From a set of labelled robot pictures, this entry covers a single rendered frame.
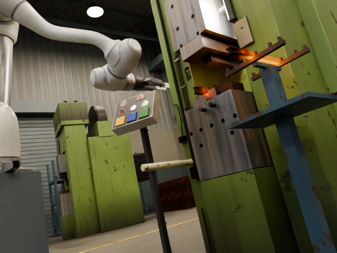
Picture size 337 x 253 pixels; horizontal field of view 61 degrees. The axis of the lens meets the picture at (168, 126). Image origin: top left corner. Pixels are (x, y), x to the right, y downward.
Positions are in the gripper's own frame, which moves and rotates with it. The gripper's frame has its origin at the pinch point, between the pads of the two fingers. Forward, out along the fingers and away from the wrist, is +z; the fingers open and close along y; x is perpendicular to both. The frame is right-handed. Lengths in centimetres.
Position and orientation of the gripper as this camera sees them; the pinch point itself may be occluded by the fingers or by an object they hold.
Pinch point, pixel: (162, 86)
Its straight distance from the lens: 158.2
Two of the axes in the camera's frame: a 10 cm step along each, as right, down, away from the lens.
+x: -2.0, -9.5, 2.3
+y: 6.3, -3.1, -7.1
